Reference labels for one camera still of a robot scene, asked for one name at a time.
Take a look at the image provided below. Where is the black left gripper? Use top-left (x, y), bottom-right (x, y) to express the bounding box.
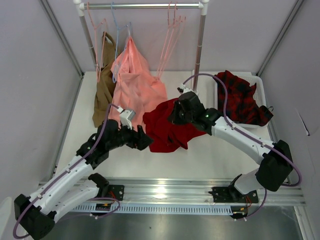
top-left (107, 120), bottom-right (154, 151)

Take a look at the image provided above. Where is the red skirt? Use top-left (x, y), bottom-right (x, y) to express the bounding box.
top-left (143, 98), bottom-right (206, 153)

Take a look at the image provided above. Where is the pink wire hanger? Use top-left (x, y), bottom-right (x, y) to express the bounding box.
top-left (87, 1), bottom-right (108, 83)
top-left (156, 1), bottom-right (183, 79)
top-left (158, 1), bottom-right (187, 78)

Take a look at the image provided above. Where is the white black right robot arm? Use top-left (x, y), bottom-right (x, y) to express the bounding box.
top-left (168, 91), bottom-right (293, 202)

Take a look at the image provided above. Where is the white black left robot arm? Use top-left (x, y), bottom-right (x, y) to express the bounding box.
top-left (14, 119), bottom-right (153, 240)

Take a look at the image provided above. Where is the salmon pink garment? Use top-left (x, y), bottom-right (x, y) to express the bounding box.
top-left (111, 37), bottom-right (168, 129)

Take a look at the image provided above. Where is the red black plaid garment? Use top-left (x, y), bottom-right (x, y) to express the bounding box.
top-left (216, 70), bottom-right (273, 127)

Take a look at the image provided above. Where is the brown garment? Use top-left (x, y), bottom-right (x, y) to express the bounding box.
top-left (92, 32), bottom-right (116, 128)

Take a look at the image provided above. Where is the silver clothes rack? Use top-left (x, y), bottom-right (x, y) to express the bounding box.
top-left (73, 0), bottom-right (209, 91)

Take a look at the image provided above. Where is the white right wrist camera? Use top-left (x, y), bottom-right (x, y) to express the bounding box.
top-left (177, 83), bottom-right (193, 95)

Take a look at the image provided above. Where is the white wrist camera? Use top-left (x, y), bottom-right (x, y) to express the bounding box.
top-left (177, 83), bottom-right (193, 95)
top-left (117, 106), bottom-right (136, 130)

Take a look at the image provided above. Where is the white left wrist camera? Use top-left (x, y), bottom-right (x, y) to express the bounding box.
top-left (117, 106), bottom-right (136, 130)

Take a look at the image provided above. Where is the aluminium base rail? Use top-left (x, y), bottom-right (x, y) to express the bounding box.
top-left (107, 177), bottom-right (306, 206)

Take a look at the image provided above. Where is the blue wire hanger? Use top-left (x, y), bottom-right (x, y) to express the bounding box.
top-left (111, 21), bottom-right (133, 83)
top-left (110, 2), bottom-right (120, 70)

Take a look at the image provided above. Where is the white slotted cable duct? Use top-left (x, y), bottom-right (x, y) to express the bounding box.
top-left (70, 202), bottom-right (253, 216)

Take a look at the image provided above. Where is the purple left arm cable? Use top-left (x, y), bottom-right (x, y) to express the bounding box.
top-left (12, 103), bottom-right (121, 238)

